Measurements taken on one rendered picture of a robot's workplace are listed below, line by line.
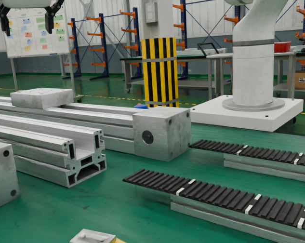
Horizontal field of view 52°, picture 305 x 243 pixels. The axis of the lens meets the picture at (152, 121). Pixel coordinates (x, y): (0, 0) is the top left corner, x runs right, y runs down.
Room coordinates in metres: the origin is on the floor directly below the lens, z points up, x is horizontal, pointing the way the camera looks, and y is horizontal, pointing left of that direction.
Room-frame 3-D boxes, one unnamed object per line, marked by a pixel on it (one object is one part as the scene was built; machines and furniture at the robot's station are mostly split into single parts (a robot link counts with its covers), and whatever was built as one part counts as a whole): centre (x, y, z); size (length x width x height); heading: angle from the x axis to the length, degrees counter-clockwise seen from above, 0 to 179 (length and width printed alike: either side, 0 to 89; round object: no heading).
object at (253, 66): (0.97, -0.32, 0.91); 0.19 x 0.19 x 0.18
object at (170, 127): (0.69, -0.03, 0.83); 0.12 x 0.09 x 0.10; 143
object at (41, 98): (0.95, 0.33, 0.87); 0.16 x 0.11 x 0.07; 53
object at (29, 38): (6.33, 2.14, 0.97); 1.51 x 0.50 x 1.95; 70
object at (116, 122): (0.95, 0.33, 0.82); 0.80 x 0.10 x 0.09; 53
